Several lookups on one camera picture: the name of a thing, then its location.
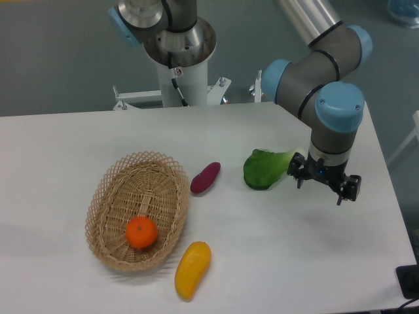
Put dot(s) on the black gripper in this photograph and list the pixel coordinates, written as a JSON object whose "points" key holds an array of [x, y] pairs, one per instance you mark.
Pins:
{"points": [[348, 187]]}

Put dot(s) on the orange fruit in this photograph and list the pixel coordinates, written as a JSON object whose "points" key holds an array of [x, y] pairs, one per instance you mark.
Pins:
{"points": [[141, 232]]}

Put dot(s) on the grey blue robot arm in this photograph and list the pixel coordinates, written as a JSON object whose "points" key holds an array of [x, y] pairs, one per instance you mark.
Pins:
{"points": [[311, 90]]}

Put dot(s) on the woven wicker basket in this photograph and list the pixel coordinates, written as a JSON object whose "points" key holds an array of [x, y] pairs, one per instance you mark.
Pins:
{"points": [[142, 184]]}

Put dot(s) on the green bok choy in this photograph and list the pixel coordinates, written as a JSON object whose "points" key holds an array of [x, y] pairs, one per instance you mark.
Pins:
{"points": [[263, 168]]}

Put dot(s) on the purple sweet potato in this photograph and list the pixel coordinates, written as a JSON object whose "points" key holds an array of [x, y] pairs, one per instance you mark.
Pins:
{"points": [[205, 178]]}

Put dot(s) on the black device at edge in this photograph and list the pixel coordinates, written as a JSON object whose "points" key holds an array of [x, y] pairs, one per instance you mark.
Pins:
{"points": [[408, 280]]}

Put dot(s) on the yellow mango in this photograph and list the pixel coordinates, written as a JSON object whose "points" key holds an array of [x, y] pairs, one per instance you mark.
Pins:
{"points": [[192, 269]]}

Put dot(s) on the blue bag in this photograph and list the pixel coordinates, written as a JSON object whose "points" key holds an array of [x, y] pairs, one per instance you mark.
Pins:
{"points": [[404, 12]]}

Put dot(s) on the white table leg bracket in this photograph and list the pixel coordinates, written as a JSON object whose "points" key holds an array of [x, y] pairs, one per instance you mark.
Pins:
{"points": [[255, 90]]}

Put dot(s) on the white frame at right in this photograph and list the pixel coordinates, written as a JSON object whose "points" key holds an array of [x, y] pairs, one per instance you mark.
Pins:
{"points": [[407, 145]]}

